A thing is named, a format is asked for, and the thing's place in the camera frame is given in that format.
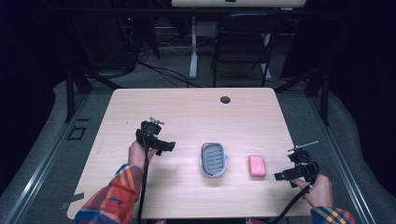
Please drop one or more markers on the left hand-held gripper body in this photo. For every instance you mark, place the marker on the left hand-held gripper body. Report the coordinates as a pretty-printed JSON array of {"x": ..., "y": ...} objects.
[{"x": 150, "y": 129}]

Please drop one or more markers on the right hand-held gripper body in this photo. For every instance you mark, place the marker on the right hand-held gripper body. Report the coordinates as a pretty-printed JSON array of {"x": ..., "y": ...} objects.
[{"x": 303, "y": 161}]

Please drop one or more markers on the pink soap bar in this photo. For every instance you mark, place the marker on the pink soap bar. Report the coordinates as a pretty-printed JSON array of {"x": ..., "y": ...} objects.
[{"x": 257, "y": 166}]

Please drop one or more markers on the grey soap dish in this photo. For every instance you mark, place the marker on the grey soap dish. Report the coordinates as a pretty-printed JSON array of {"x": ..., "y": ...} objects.
[{"x": 213, "y": 160}]

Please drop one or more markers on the person's left hand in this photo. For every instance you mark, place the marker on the person's left hand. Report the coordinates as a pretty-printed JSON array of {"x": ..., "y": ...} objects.
[{"x": 137, "y": 155}]

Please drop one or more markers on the person's right hand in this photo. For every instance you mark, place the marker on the person's right hand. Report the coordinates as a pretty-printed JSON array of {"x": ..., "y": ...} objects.
[{"x": 319, "y": 193}]

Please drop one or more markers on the black metal stand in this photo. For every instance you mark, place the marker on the black metal stand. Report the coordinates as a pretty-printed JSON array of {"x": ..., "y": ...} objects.
[
  {"x": 70, "y": 93},
  {"x": 325, "y": 96}
]

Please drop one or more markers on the black tape square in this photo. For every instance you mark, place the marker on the black tape square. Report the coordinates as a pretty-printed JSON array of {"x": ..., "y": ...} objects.
[{"x": 70, "y": 137}]

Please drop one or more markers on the white desk leg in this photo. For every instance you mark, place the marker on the white desk leg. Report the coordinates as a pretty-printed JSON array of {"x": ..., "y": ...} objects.
[
  {"x": 267, "y": 62},
  {"x": 193, "y": 53}
]

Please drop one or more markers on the grey tape strip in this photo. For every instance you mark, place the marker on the grey tape strip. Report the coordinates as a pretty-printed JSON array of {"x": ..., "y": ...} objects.
[{"x": 73, "y": 199}]

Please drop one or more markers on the black folding chair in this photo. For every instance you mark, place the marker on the black folding chair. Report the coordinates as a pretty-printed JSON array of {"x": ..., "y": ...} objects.
[{"x": 246, "y": 40}]

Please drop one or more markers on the metal floor rail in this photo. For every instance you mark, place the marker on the metal floor rail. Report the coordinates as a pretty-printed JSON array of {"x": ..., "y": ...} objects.
[
  {"x": 342, "y": 165},
  {"x": 40, "y": 168}
]

